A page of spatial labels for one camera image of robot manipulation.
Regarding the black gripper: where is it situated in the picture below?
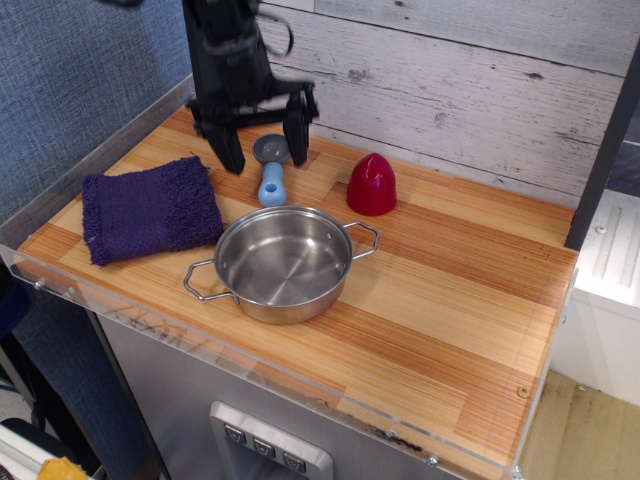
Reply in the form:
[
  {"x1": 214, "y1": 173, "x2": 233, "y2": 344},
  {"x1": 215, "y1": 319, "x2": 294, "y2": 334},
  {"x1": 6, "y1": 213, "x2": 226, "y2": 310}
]
[{"x1": 188, "y1": 35, "x2": 318, "y2": 174}]

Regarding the blue grey plastic spoon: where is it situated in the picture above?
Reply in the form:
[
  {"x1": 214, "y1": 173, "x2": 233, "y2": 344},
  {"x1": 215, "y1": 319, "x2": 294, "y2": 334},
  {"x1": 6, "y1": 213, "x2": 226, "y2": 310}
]
[{"x1": 252, "y1": 134, "x2": 290, "y2": 207}]

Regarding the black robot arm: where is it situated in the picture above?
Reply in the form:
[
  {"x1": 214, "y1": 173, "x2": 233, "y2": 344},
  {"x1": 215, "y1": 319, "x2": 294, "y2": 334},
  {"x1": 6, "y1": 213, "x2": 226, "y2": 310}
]
[{"x1": 182, "y1": 1, "x2": 319, "y2": 175}]

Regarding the purple folded cloth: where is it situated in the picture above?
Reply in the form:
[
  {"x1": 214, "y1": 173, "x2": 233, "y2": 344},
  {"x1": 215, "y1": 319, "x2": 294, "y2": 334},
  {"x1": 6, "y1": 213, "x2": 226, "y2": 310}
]
[{"x1": 82, "y1": 156, "x2": 224, "y2": 266}]

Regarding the red dome-shaped object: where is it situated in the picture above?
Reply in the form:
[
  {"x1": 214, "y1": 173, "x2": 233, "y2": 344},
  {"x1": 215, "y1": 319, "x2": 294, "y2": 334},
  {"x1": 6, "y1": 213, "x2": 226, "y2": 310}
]
[{"x1": 346, "y1": 153, "x2": 397, "y2": 216}]

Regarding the stainless steel pot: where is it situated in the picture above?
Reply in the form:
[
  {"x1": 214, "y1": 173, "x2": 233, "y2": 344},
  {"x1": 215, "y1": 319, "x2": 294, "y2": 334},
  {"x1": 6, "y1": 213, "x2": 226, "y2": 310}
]
[{"x1": 183, "y1": 205, "x2": 381, "y2": 325}]

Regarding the stainless steel cabinet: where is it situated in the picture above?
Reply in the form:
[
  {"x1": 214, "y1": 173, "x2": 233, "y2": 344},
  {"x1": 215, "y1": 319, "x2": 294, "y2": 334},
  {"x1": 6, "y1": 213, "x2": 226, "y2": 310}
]
[{"x1": 97, "y1": 315, "x2": 450, "y2": 479}]

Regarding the clear acrylic edge guard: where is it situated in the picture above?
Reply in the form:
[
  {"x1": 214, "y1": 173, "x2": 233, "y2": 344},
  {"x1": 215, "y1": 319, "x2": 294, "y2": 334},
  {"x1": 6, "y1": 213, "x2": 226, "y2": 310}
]
[{"x1": 1, "y1": 245, "x2": 522, "y2": 479}]

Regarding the silver button panel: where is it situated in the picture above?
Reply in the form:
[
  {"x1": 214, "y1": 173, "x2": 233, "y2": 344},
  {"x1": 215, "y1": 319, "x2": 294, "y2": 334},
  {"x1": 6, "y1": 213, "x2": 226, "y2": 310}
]
[{"x1": 209, "y1": 401, "x2": 334, "y2": 479}]

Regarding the yellow black bag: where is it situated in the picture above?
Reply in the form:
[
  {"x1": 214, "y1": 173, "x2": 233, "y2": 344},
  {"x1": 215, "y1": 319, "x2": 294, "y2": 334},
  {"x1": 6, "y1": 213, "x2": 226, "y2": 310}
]
[{"x1": 0, "y1": 449, "x2": 89, "y2": 480}]

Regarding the white ribbed appliance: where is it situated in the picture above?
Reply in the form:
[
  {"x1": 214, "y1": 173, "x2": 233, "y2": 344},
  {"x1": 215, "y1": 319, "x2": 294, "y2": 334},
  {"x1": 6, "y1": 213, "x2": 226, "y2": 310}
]
[{"x1": 551, "y1": 190, "x2": 639, "y2": 405}]

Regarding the right dark upright post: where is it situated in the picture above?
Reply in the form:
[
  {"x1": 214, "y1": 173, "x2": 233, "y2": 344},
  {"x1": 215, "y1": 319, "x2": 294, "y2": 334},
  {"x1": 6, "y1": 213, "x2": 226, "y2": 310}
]
[{"x1": 564, "y1": 48, "x2": 639, "y2": 251}]

